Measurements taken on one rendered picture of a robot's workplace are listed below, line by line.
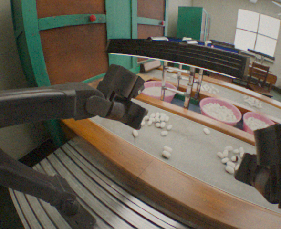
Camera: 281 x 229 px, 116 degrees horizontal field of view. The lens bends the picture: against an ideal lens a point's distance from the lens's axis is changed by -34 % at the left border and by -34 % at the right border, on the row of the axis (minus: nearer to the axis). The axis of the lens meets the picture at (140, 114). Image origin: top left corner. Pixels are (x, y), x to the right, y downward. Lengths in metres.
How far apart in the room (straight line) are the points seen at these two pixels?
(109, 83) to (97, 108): 0.06
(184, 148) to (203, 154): 0.08
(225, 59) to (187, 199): 0.43
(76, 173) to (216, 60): 0.66
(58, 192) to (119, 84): 0.30
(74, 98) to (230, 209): 0.48
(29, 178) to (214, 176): 0.53
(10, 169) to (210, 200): 0.48
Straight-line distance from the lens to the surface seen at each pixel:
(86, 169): 0.59
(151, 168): 0.45
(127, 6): 1.11
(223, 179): 0.53
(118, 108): 0.31
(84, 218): 0.50
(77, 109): 0.25
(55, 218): 0.56
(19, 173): 0.31
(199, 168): 0.51
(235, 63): 0.46
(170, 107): 0.73
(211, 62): 0.46
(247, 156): 0.34
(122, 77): 0.31
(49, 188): 0.36
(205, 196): 0.44
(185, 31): 3.26
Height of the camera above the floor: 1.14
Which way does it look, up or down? 35 degrees down
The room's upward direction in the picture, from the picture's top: straight up
